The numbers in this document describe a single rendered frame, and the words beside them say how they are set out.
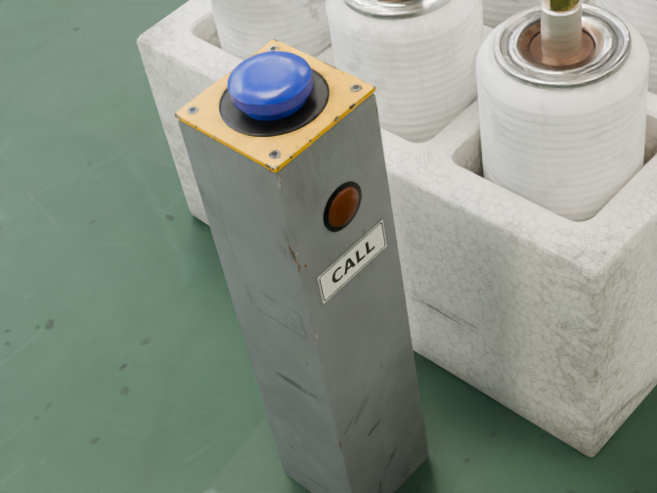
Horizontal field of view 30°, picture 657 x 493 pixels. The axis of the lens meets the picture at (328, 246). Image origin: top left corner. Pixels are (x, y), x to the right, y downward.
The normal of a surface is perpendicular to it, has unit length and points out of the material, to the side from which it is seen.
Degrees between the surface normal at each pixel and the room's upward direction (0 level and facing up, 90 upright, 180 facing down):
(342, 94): 0
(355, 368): 90
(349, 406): 90
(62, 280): 0
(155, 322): 0
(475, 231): 90
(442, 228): 90
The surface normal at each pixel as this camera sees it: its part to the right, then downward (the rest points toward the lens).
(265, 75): -0.14, -0.68
